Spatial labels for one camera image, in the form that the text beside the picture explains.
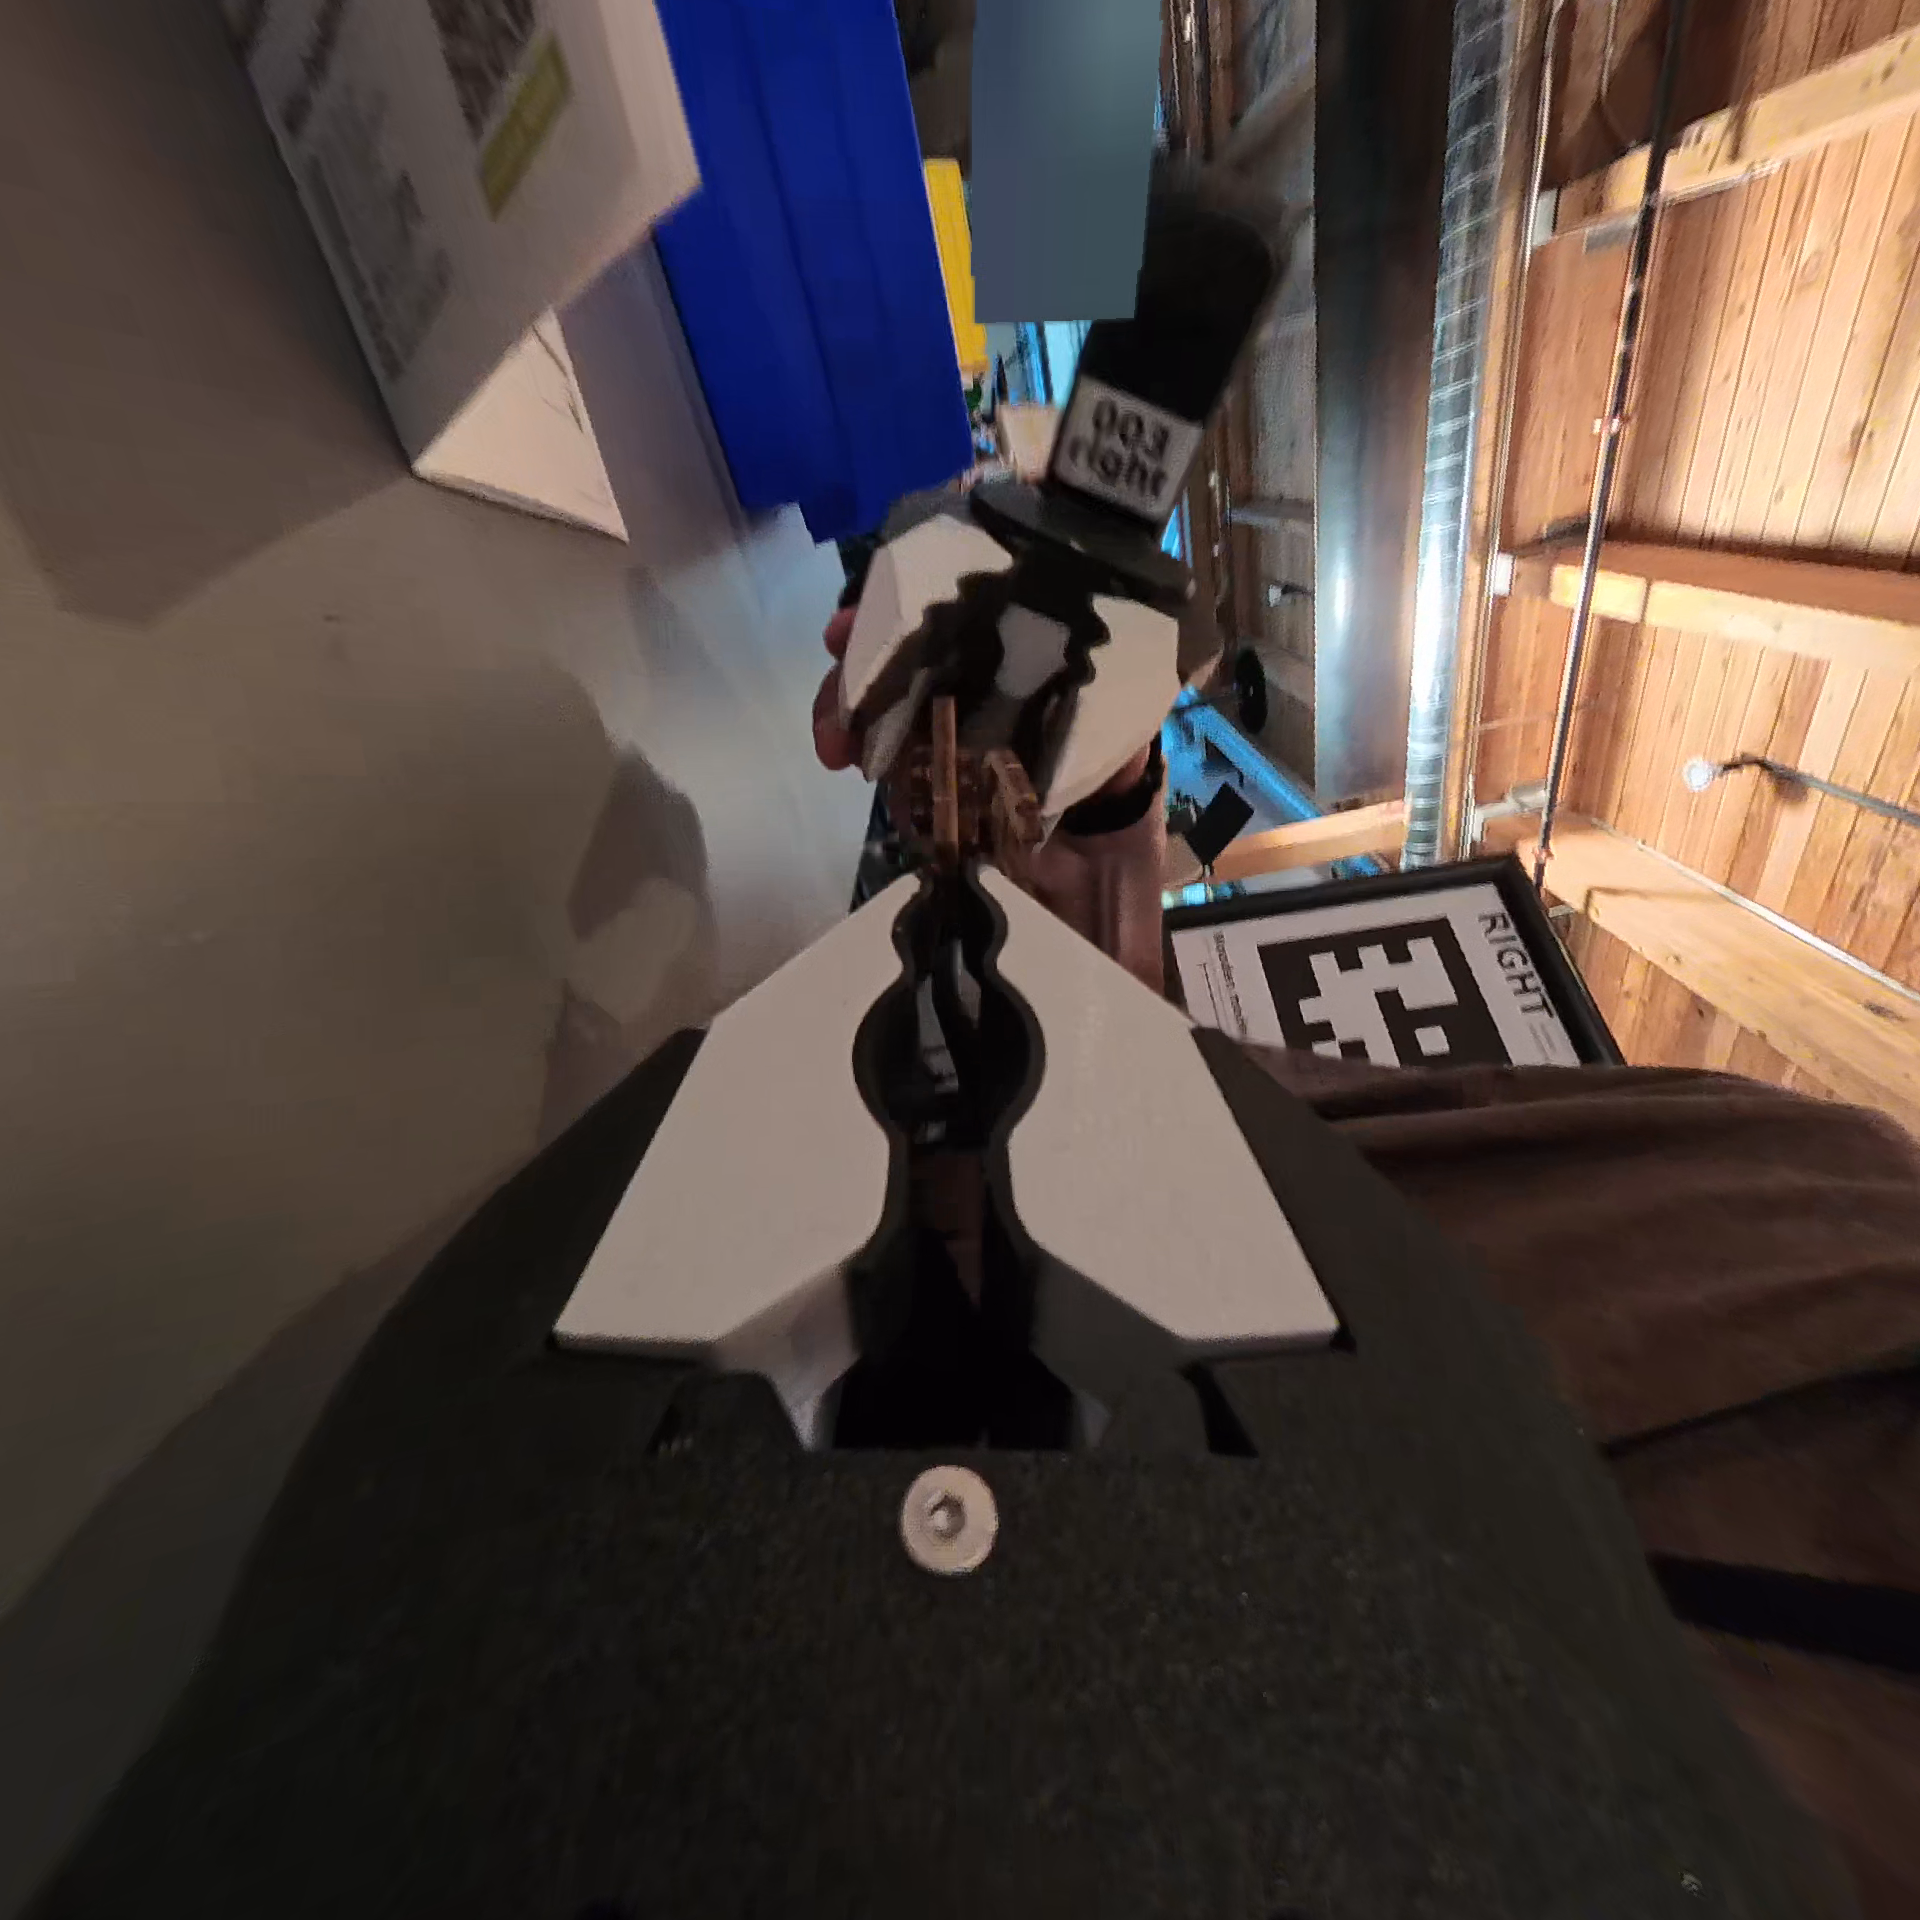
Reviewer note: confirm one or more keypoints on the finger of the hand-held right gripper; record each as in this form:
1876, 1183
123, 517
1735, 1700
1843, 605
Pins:
902, 612
1120, 679

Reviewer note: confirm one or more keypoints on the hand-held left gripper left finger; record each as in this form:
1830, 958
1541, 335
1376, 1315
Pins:
752, 1166

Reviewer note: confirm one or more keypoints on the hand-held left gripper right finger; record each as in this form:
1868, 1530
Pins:
1141, 1183

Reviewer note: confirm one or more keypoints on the dotted square wooden model part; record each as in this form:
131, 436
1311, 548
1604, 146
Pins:
947, 782

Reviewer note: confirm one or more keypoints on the person's right forearm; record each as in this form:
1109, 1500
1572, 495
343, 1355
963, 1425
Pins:
1109, 917

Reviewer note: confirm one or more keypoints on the person's right hand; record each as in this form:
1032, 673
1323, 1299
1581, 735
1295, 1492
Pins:
831, 735

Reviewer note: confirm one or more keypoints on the black wristband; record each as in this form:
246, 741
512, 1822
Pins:
1116, 807

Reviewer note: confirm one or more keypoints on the dark metal beam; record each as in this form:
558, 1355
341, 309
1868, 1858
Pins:
1355, 373

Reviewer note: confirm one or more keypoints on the yellow plastic bin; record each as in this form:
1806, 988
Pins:
955, 253

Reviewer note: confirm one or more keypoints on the black framed marker sign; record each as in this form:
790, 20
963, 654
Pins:
1381, 994

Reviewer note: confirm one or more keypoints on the blue plastic bin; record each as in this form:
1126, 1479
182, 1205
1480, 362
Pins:
811, 228

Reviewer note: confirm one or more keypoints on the metal conduit pipe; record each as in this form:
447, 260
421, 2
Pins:
1604, 436

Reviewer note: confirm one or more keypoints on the white instruction booklet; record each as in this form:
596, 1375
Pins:
392, 180

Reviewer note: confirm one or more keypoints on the silver ventilation duct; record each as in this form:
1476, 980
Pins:
1453, 451

